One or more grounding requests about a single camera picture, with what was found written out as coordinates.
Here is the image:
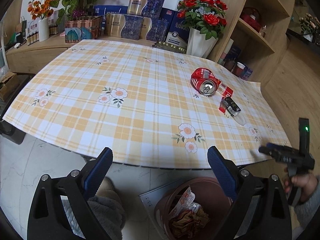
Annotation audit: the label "clear floral plastic package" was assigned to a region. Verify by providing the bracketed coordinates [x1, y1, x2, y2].
[169, 186, 201, 219]

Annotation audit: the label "brown trash bin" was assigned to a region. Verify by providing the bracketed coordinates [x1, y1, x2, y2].
[153, 177, 233, 239]

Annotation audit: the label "right hand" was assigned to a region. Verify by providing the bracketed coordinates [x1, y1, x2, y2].
[283, 173, 318, 202]

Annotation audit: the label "black crumpled wrapper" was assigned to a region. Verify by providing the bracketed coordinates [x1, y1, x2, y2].
[219, 96, 241, 116]

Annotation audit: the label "red cigarette box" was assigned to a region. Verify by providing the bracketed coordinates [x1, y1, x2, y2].
[217, 83, 234, 97]

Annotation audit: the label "crumpled brown red paper bag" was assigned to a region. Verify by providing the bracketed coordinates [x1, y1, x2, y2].
[169, 208, 209, 239]

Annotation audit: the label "red paper cup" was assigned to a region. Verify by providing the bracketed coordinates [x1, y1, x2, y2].
[233, 62, 246, 77]

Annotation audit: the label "crushed red soda can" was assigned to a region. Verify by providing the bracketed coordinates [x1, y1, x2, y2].
[191, 67, 221, 96]

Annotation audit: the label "checkered yellow tablecloth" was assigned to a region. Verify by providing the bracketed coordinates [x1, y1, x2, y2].
[4, 40, 290, 169]

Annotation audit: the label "wooden shelf unit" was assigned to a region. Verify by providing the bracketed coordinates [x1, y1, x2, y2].
[208, 0, 295, 86]

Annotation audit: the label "white vase with red roses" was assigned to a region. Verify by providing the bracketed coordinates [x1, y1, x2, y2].
[177, 0, 228, 58]

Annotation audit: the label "gold decorative tray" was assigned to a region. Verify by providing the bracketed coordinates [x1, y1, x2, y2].
[152, 41, 186, 54]

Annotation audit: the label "blue gold gift box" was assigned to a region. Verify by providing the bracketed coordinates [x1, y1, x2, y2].
[105, 13, 143, 40]

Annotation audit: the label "white vase orange flowers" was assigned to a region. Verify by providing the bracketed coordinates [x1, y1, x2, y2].
[27, 0, 54, 42]

